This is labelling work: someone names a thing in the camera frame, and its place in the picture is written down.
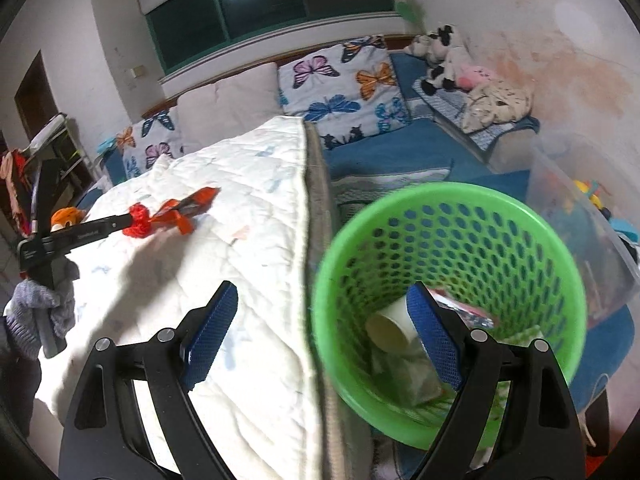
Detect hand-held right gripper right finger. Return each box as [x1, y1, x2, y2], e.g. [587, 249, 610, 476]
[406, 281, 586, 480]

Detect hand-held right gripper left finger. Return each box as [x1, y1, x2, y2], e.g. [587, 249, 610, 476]
[59, 281, 240, 480]

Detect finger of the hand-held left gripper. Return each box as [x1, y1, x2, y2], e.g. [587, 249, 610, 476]
[62, 212, 135, 247]

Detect red mesh ball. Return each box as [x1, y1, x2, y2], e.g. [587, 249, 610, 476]
[122, 203, 153, 238]

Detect clear plastic cup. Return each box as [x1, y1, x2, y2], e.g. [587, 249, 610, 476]
[371, 345, 448, 407]

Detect green plastic basket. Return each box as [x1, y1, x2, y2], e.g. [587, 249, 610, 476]
[311, 181, 588, 451]

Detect person's left forearm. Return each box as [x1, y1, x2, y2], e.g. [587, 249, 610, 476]
[0, 317, 45, 443]

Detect person's left hand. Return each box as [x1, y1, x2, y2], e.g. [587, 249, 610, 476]
[5, 261, 79, 359]

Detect red printed wrapper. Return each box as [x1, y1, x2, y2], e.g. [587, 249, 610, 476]
[434, 287, 496, 331]

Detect white paper cup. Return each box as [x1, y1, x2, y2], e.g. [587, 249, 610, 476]
[365, 295, 421, 353]

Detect red hanging clothes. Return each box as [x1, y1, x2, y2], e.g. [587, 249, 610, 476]
[0, 150, 32, 237]

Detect orange snack wrapper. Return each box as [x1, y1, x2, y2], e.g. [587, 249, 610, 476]
[150, 186, 221, 236]

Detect metal rack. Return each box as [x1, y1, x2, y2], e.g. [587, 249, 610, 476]
[22, 112, 101, 201]

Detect small butterfly print pillow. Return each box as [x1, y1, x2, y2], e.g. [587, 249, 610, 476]
[115, 107, 183, 181]

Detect white quilted mattress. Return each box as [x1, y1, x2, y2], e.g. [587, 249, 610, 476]
[30, 116, 331, 480]

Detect dark wooden door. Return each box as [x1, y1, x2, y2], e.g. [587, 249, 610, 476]
[14, 50, 63, 131]

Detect grey striped cloth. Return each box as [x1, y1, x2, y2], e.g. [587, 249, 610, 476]
[331, 169, 453, 211]

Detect beige pillow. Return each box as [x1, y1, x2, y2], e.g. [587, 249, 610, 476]
[176, 62, 283, 153]

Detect blue bed sheet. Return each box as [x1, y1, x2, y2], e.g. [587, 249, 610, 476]
[322, 52, 531, 201]

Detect clear plastic storage box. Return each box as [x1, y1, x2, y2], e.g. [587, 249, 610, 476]
[527, 130, 640, 331]

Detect blue patterned folded blanket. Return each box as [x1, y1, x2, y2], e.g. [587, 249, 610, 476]
[415, 85, 541, 153]

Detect spotted plush toy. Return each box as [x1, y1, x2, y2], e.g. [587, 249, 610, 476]
[460, 80, 533, 133]

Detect pink plush toy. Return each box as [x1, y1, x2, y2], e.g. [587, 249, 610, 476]
[457, 62, 496, 92]

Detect large butterfly print pillow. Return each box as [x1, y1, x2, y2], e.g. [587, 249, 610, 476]
[277, 35, 413, 138]

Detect green framed window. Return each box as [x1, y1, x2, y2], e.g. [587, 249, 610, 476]
[132, 0, 401, 76]

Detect black white cow plush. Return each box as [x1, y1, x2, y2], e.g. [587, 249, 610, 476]
[420, 23, 473, 96]

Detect grey white plush toy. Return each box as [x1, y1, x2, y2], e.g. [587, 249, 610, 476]
[402, 32, 436, 58]

